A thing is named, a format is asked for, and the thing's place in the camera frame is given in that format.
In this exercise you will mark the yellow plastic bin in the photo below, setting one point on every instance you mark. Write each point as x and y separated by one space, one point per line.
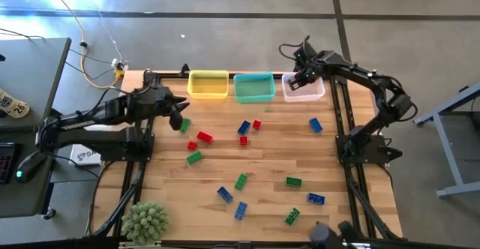
195 96

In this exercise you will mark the grey metal table frame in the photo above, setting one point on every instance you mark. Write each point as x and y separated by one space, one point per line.
452 155

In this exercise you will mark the white printed box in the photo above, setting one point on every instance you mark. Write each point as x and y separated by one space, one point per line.
85 155

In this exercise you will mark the black keyboard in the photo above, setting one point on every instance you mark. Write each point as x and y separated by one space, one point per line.
5 162

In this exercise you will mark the black computer mouse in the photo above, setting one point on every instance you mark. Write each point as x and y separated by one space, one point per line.
30 165

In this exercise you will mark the long red toy block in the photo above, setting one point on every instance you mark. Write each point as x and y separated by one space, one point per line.
204 137

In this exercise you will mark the black aluminium table frame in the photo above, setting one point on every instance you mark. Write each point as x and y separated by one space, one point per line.
339 117

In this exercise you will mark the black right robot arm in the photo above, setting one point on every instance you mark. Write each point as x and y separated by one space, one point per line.
360 74

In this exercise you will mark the blue toy building block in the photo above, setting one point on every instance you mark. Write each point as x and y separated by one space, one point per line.
315 125
240 210
315 198
243 127
225 194

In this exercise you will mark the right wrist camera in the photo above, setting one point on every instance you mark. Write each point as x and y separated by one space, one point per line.
306 50

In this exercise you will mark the white power adapter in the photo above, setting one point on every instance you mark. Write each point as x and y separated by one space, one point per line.
114 62

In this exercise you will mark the dark grey desk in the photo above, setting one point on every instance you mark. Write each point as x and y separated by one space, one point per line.
22 200

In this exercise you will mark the clear plastic bin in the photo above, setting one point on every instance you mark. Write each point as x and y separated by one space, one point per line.
315 95

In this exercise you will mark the grey desk top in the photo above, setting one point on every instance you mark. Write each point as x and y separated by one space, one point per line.
33 76

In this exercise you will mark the green spiky artificial plant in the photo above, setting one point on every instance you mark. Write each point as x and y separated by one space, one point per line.
145 222

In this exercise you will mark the white printed object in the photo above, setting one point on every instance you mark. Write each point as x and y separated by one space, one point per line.
13 104

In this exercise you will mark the teal plastic bin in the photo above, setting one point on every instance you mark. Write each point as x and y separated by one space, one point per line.
240 99

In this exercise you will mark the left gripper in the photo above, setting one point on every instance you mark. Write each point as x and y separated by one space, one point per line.
161 99

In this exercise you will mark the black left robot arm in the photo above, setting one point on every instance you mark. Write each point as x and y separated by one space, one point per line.
105 112

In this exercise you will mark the small red toy block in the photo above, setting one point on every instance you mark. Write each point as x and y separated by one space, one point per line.
257 124
192 145
243 140

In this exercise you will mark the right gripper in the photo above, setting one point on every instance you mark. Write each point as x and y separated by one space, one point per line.
310 68

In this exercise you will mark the green toy building block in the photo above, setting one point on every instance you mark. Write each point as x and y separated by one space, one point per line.
240 181
291 216
194 158
293 182
186 125

